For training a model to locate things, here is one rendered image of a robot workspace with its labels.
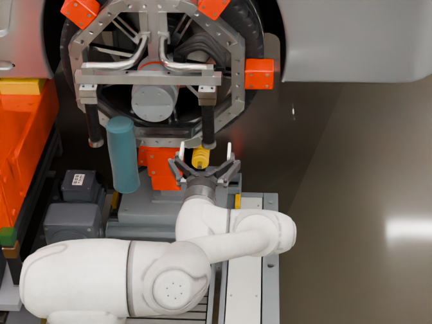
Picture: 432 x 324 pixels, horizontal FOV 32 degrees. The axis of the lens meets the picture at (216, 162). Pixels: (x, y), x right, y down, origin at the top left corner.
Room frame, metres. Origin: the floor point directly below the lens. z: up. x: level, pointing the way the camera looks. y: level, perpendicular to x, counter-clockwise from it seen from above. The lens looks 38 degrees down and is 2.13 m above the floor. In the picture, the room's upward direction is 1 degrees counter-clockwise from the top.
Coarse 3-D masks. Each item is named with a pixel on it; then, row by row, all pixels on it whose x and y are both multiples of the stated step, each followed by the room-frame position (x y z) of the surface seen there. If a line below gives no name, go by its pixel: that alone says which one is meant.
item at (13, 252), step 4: (16, 240) 1.58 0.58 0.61; (16, 244) 1.56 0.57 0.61; (4, 248) 1.55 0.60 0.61; (8, 248) 1.55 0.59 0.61; (12, 248) 1.55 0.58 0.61; (16, 248) 1.55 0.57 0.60; (20, 248) 1.58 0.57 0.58; (4, 252) 1.54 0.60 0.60; (8, 252) 1.54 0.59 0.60; (12, 252) 1.54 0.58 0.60; (16, 252) 1.55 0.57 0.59; (4, 256) 1.54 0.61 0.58; (8, 256) 1.54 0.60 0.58; (12, 256) 1.54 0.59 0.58; (16, 256) 1.54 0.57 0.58
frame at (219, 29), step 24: (120, 0) 2.04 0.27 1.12; (144, 0) 2.04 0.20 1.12; (168, 0) 2.03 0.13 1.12; (192, 0) 2.04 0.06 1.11; (96, 24) 2.05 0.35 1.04; (216, 24) 2.02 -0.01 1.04; (72, 48) 2.05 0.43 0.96; (240, 48) 2.02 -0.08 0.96; (72, 72) 2.06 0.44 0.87; (240, 72) 2.02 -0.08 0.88; (240, 96) 2.02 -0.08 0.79; (216, 120) 2.02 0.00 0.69; (144, 144) 2.04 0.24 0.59; (168, 144) 2.04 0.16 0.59; (192, 144) 2.03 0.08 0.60
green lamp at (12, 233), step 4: (4, 228) 1.57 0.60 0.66; (8, 228) 1.57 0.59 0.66; (12, 228) 1.57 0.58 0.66; (0, 232) 1.56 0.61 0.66; (4, 232) 1.56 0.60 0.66; (8, 232) 1.56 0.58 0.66; (12, 232) 1.56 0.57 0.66; (0, 236) 1.55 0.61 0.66; (4, 236) 1.54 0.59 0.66; (8, 236) 1.54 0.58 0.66; (12, 236) 1.55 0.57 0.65; (16, 236) 1.57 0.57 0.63; (0, 240) 1.54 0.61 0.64; (4, 240) 1.54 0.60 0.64; (8, 240) 1.54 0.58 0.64; (12, 240) 1.54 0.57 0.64; (4, 244) 1.54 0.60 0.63; (8, 244) 1.54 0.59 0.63; (12, 244) 1.54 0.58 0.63
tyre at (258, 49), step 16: (96, 0) 2.13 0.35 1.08; (240, 0) 2.14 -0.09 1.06; (256, 0) 2.30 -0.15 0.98; (224, 16) 2.11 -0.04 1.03; (240, 16) 2.10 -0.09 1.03; (256, 16) 2.20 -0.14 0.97; (64, 32) 2.14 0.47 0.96; (240, 32) 2.10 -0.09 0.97; (256, 32) 2.11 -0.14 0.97; (64, 48) 2.14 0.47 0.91; (256, 48) 2.10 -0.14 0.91; (64, 64) 2.14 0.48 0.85; (240, 112) 2.10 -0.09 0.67; (224, 128) 2.11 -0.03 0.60
